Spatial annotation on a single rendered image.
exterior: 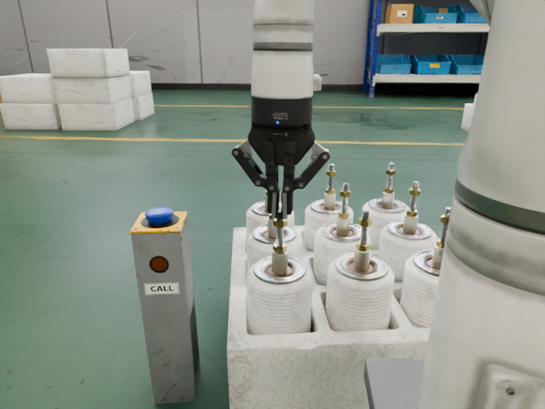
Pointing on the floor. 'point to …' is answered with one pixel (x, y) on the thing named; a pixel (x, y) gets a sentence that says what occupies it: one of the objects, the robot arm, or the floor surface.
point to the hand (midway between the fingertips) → (280, 204)
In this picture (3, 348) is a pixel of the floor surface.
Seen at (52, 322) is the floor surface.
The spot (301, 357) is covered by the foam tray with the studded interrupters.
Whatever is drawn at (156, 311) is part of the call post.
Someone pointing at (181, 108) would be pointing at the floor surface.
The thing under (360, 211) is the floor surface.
